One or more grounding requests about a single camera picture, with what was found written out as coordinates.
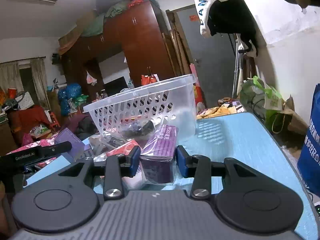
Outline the red pink box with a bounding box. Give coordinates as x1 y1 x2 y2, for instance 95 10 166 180
106 140 139 157

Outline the purple box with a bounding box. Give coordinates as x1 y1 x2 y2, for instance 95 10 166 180
140 124 177 184

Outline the clear plastic perforated basket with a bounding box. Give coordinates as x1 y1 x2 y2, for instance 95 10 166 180
84 74 196 139

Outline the pink floral bedding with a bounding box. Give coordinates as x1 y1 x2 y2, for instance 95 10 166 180
7 138 55 154

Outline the red cloth covered furniture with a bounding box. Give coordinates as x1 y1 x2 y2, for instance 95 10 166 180
8 105 50 146

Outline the beige window curtain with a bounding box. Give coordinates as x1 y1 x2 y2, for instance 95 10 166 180
1 57 50 109

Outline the blue plastic bags pile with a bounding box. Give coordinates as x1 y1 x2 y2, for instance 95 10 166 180
57 83 88 116

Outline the orange white hanging bag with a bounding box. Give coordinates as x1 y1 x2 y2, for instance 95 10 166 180
141 74 158 86

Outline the green plastic bag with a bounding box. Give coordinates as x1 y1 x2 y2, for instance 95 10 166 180
240 76 284 132

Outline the brown paper bag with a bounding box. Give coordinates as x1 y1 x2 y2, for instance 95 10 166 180
271 96 308 135

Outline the grey door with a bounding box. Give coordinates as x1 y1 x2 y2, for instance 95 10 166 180
176 5 235 108

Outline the blue shopping bag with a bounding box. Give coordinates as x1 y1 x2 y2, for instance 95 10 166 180
297 84 320 196

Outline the dark red wooden wardrobe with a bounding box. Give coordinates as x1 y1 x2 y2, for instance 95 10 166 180
62 1 185 100

